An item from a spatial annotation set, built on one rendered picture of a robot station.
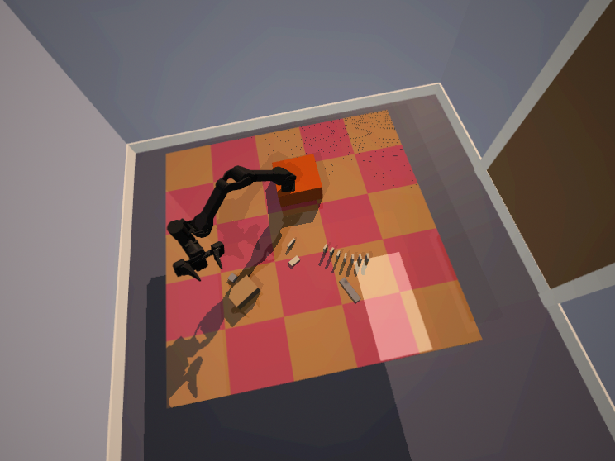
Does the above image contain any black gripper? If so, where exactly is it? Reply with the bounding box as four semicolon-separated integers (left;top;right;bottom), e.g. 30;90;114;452
172;240;225;282

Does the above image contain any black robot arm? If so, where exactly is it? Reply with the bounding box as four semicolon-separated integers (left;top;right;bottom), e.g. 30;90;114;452
166;165;297;248

